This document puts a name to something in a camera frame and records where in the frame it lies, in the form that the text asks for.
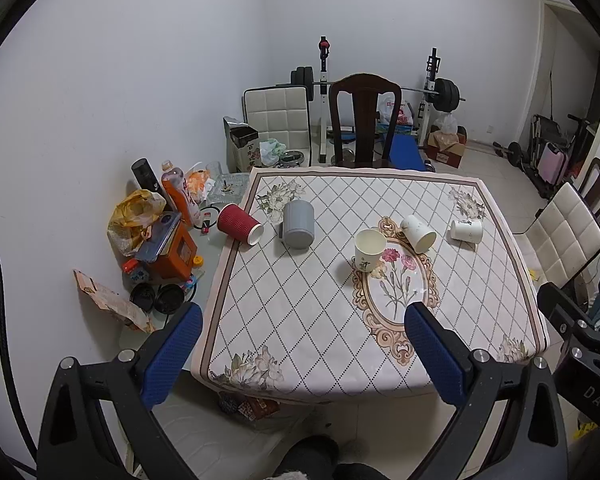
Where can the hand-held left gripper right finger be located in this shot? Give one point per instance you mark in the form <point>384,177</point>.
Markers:
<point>436,355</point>

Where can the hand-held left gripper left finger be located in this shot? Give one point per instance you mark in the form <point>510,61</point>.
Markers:
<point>172,355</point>

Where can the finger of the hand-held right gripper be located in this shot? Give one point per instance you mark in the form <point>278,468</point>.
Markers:
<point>560,305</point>

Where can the white paper cup dark print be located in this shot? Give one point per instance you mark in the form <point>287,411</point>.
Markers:
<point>466,230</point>

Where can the white speckled paper cup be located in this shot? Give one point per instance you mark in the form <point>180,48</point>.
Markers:
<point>419,232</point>

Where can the red ribbed paper cup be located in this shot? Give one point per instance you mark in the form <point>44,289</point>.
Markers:
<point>237,224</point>

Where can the grey cup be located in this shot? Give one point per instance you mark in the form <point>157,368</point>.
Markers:
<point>297,224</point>

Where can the white flower print paper cup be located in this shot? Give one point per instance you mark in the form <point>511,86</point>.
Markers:
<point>369,252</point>

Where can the black round lid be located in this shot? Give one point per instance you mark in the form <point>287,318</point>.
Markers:
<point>143,295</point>
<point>169,297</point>

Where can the white padded chair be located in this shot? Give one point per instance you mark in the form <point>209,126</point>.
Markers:
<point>277,117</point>
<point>565,237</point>

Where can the brown torn cardboard sheet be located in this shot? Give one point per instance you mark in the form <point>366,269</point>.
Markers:
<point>111,300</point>

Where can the orange box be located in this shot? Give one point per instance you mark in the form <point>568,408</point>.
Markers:
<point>172,257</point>

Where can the floral diamond pattern tablecloth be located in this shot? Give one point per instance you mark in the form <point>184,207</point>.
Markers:
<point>330,310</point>

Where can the blue book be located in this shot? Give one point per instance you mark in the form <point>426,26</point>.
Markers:
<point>155,237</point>

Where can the person's leg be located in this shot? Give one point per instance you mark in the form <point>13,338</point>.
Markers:
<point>362,472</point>
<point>305,457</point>

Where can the yellow plastic bag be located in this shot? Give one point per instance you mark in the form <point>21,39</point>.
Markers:
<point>130,220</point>

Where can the pink suitcase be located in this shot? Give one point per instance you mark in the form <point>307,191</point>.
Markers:
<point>552,162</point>

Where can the orange drink bottle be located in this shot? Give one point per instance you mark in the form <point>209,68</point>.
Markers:
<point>175,195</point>

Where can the black dumbbell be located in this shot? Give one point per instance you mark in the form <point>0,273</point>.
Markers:
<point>510,151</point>

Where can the folded black stroller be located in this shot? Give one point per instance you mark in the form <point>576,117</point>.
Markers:
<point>542,137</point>

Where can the orange snack bag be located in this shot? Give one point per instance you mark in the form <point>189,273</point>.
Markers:
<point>197,182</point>

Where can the glass ashtray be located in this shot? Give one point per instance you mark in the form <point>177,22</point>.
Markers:
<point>225,185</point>

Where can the black thermos bottle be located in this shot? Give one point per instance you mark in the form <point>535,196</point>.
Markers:
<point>144,175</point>

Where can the clear drinking glass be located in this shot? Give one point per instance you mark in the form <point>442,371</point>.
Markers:
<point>213,170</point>

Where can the brown cardboard box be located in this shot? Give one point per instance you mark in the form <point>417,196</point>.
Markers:
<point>445,149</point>

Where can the blue weight bench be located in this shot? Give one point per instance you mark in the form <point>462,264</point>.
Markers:
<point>405,152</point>

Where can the clear plastic bag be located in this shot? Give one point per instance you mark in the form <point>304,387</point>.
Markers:
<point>447,122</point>

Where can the tall open cardboard box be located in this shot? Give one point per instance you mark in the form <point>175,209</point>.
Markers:
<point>241,146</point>

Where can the green white crumpled bag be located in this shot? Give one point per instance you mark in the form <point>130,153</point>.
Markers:
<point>271,150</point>

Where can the black barbell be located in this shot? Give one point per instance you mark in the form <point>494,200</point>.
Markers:
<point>445,94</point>

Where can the white red plastic bag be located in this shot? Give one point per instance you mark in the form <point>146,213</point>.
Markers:
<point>396,110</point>

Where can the white barbell rack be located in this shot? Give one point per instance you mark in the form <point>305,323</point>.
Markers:
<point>324,90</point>

